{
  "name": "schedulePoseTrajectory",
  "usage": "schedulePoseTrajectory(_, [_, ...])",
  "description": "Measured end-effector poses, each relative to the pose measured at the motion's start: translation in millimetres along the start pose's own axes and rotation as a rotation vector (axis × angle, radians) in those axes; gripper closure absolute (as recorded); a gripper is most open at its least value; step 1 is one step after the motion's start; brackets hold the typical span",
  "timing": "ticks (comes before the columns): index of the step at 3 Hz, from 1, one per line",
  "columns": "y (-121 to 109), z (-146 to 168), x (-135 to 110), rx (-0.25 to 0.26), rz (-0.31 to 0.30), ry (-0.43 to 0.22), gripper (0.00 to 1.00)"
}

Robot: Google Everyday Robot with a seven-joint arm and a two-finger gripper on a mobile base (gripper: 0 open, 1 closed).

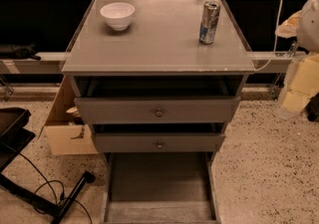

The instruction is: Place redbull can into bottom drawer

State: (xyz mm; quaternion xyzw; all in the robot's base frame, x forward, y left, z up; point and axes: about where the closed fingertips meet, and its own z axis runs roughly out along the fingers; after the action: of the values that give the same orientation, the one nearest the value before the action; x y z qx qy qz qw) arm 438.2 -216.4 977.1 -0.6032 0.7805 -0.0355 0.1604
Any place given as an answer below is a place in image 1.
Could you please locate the black object on ledge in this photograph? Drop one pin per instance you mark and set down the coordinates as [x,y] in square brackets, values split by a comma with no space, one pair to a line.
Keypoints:
[8,51]

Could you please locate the grey top drawer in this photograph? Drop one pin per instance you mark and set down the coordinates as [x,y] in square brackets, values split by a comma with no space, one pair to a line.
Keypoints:
[171,110]

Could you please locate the redbull can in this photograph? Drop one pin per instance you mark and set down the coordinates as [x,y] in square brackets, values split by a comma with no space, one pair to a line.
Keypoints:
[209,21]

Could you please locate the grey open bottom drawer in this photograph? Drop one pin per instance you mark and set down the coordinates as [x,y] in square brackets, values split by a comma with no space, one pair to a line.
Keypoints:
[159,188]

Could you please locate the black stand with tray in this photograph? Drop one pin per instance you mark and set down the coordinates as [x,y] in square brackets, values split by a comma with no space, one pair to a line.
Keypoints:
[13,139]

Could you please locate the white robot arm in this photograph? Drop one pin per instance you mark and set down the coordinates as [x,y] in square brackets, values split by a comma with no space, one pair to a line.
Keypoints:
[301,82]

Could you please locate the white ceramic bowl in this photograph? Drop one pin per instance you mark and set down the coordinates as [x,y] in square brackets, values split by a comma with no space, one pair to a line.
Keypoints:
[118,16]

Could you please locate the grey middle drawer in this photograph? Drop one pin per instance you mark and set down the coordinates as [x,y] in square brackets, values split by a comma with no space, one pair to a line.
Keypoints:
[158,142]

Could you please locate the grey drawer cabinet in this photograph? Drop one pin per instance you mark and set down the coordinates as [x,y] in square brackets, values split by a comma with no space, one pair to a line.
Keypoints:
[157,102]

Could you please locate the cardboard box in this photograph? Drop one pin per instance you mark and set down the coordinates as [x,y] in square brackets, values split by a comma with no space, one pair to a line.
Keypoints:
[66,134]

